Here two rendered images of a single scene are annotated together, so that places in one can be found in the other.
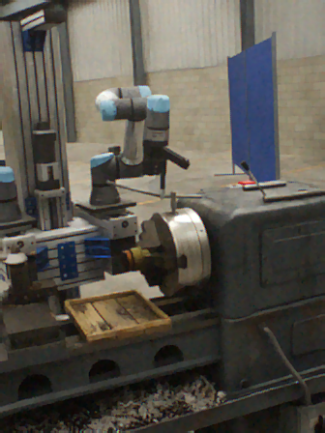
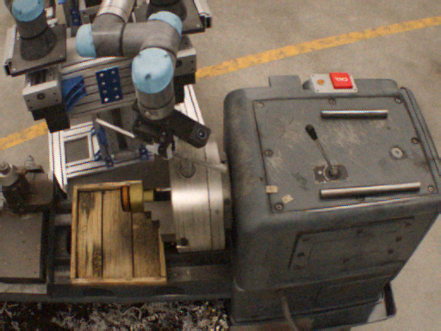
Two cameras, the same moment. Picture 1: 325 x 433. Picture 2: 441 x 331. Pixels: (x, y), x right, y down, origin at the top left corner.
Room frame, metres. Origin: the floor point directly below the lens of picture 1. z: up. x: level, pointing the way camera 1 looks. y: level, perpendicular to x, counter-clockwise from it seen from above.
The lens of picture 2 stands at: (1.21, -0.32, 2.28)
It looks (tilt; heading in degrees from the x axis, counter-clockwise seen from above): 54 degrees down; 15
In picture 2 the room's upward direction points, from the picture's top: straight up
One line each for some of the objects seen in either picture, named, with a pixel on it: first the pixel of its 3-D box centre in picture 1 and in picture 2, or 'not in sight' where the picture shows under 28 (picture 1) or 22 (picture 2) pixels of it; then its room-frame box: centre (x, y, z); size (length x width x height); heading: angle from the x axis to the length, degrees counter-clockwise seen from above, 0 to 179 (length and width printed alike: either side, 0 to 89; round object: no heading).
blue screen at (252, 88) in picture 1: (249, 121); not in sight; (8.74, -1.51, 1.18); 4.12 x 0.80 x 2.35; 0
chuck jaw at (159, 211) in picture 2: (163, 260); (165, 223); (1.83, 0.00, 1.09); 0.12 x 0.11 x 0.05; 21
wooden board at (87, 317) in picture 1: (114, 314); (116, 233); (1.85, 0.19, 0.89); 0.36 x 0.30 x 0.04; 21
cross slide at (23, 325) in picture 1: (24, 312); (22, 221); (1.75, 0.49, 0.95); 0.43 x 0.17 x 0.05; 21
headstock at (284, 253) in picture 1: (264, 240); (332, 180); (2.10, -0.41, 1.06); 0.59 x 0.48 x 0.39; 111
